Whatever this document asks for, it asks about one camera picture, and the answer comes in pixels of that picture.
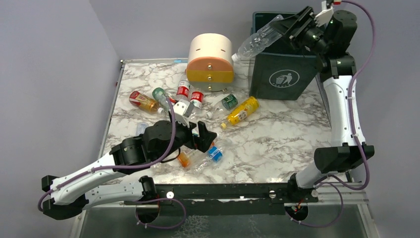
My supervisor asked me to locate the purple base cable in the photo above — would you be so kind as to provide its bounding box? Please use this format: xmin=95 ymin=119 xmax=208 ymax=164
xmin=135 ymin=196 xmax=187 ymax=230
xmin=284 ymin=181 xmax=344 ymax=229

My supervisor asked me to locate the clear bottle red label left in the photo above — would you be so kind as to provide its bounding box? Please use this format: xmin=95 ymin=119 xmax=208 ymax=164
xmin=175 ymin=80 xmax=191 ymax=101

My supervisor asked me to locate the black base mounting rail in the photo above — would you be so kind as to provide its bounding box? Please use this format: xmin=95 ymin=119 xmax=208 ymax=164
xmin=139 ymin=183 xmax=318 ymax=216

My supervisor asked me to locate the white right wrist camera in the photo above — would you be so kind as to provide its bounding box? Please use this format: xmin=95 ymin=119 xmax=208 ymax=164
xmin=315 ymin=0 xmax=334 ymax=27

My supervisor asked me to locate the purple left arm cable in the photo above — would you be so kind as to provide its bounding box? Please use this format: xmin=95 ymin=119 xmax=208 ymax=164
xmin=38 ymin=97 xmax=177 ymax=213

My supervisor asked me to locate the crushed clear bottle pink label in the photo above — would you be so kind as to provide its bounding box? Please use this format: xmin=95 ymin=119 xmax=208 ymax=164
xmin=135 ymin=122 xmax=149 ymax=136

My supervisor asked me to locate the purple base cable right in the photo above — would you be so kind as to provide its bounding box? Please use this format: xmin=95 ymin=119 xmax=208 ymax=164
xmin=284 ymin=181 xmax=344 ymax=229

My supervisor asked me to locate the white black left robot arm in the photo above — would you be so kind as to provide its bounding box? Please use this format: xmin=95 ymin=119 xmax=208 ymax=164
xmin=37 ymin=120 xmax=217 ymax=220

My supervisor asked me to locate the green tinted water bottle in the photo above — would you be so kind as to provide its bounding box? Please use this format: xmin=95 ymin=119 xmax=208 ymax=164
xmin=152 ymin=87 xmax=175 ymax=114

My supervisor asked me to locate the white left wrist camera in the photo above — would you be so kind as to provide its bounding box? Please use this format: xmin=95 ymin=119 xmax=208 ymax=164
xmin=173 ymin=99 xmax=195 ymax=128

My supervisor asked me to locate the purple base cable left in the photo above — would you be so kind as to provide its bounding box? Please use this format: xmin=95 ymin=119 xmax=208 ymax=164
xmin=135 ymin=196 xmax=187 ymax=230

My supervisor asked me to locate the orange capped clear bottle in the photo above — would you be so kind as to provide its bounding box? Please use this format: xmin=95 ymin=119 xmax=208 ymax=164
xmin=177 ymin=149 xmax=208 ymax=170

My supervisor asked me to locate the clear bottle red label right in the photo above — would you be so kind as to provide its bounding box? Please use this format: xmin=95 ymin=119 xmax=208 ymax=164
xmin=190 ymin=88 xmax=204 ymax=110

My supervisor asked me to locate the clear bottle red label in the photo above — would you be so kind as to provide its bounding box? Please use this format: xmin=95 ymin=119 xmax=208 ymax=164
xmin=190 ymin=88 xmax=204 ymax=110
xmin=175 ymin=80 xmax=191 ymax=101

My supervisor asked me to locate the clear bottle dark green label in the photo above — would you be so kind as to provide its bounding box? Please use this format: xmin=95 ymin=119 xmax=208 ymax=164
xmin=206 ymin=94 xmax=238 ymax=119

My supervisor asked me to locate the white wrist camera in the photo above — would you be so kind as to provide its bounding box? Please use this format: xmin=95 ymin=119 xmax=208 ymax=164
xmin=173 ymin=99 xmax=195 ymax=128
xmin=315 ymin=0 xmax=334 ymax=27

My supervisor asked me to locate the cream orange yellow drawer unit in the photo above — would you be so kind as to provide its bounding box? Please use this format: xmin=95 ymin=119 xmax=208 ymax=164
xmin=185 ymin=33 xmax=234 ymax=92

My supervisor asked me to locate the clear unlabelled bottle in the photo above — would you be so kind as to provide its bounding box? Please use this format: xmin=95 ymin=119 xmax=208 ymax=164
xmin=231 ymin=14 xmax=284 ymax=62

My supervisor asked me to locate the yellow juice bottle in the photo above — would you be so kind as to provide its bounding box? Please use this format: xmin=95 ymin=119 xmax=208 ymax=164
xmin=220 ymin=96 xmax=260 ymax=129

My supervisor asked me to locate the dark green plastic bin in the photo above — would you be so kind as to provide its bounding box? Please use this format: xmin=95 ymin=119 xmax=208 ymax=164
xmin=248 ymin=12 xmax=317 ymax=101

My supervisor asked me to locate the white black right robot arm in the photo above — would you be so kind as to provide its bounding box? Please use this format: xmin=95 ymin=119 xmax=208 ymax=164
xmin=270 ymin=4 xmax=374 ymax=201

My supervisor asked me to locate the red label amber tea bottle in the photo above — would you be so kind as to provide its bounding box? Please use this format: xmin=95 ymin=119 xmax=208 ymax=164
xmin=129 ymin=91 xmax=164 ymax=114

